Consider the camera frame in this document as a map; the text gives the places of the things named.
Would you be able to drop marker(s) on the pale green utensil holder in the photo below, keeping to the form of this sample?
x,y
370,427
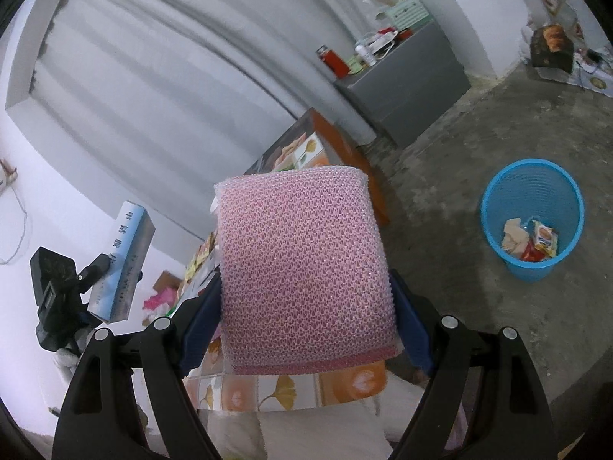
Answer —
x,y
407,12

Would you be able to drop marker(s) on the dark bread print box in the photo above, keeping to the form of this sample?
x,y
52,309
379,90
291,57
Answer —
x,y
550,48

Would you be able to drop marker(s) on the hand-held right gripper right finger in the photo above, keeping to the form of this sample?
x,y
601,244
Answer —
x,y
414,330

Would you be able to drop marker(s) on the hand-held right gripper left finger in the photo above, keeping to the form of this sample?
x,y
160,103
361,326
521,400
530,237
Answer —
x,y
201,330

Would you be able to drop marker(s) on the pink mesh scrubbing cloth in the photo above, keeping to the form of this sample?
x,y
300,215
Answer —
x,y
301,268

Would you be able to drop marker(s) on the red wrapper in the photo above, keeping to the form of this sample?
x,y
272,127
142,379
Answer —
x,y
529,252

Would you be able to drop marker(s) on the red tape roll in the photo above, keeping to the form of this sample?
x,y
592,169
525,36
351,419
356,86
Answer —
x,y
405,33

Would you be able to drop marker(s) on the grey cabinet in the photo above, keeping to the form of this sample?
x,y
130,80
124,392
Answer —
x,y
412,91

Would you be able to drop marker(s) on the pink crumpled item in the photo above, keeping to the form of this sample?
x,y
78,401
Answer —
x,y
155,302

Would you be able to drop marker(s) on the small white lotion bottle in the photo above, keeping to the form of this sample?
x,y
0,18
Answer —
x,y
366,55

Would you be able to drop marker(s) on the cardboard box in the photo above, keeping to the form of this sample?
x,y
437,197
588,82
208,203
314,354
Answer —
x,y
167,280

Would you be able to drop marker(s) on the blue plastic basket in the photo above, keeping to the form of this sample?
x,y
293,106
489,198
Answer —
x,y
531,187

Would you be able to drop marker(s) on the grey blue printed box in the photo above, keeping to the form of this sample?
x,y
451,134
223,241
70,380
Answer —
x,y
124,258

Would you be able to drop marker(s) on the red thermos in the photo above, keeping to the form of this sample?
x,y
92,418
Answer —
x,y
333,62

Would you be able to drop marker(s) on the yellow white snack packet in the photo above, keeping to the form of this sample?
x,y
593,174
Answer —
x,y
546,238

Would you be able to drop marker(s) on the grey curtain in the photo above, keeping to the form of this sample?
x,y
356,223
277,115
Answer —
x,y
167,81

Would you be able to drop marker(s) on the white power strip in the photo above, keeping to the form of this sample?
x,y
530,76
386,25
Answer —
x,y
380,43

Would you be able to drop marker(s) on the brown paper bag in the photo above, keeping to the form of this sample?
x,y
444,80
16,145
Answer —
x,y
515,237

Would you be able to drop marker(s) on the pale green small box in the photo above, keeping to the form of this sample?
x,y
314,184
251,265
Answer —
x,y
354,64

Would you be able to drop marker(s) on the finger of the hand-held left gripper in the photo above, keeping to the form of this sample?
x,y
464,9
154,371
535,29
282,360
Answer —
x,y
96,270

